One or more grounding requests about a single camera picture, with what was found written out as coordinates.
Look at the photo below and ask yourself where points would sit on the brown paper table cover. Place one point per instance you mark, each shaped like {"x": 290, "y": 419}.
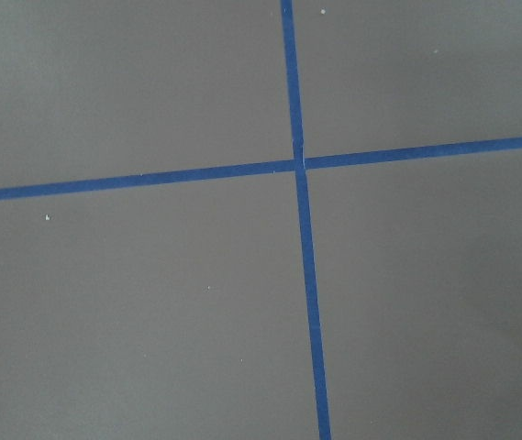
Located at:
{"x": 260, "y": 219}

